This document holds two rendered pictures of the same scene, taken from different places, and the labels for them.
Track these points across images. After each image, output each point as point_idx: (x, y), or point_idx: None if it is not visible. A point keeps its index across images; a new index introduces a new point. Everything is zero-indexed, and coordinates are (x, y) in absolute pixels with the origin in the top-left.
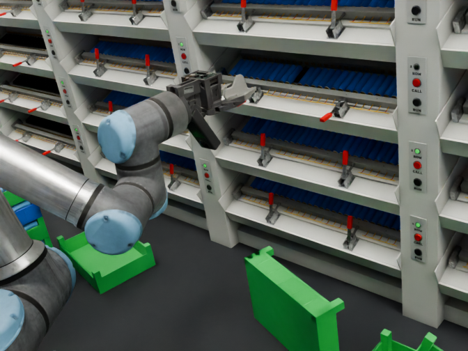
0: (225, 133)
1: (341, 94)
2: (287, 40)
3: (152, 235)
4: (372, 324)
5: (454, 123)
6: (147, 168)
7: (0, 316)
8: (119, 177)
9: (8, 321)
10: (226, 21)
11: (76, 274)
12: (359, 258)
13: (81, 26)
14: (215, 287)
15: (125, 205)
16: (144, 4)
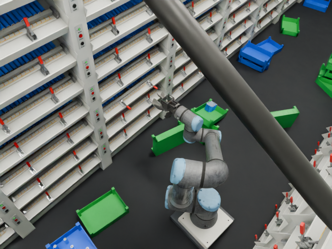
0: None
1: (145, 80)
2: (138, 76)
3: (89, 195)
4: (165, 126)
5: None
6: None
7: (211, 191)
8: (195, 134)
9: (212, 188)
10: (108, 88)
11: (110, 227)
12: (153, 117)
13: (22, 158)
14: (137, 168)
15: (214, 130)
16: (58, 115)
